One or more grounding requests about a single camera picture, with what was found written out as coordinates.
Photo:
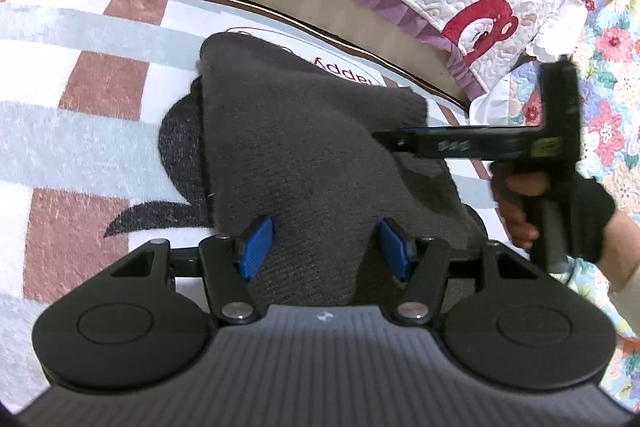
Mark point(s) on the dark grey knit sweater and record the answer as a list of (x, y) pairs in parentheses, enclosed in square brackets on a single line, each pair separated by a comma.
[(300, 147)]

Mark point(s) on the floral print cloth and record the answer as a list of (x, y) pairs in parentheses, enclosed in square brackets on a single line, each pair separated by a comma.
[(610, 107)]

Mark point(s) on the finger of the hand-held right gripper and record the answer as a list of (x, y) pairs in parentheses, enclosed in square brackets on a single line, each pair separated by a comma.
[(405, 142)]

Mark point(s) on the person's right forearm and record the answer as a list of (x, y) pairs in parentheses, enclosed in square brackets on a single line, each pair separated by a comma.
[(625, 252)]

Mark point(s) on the checkered plush blanket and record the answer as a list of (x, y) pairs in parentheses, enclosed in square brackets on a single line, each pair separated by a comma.
[(75, 157)]

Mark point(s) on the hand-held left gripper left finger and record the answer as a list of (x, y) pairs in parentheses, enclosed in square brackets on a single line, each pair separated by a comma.
[(255, 248)]

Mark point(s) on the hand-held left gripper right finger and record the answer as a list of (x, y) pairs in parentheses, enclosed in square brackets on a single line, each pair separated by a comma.
[(395, 248)]

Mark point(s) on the person's right hand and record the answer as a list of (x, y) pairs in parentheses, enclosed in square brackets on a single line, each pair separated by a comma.
[(590, 217)]

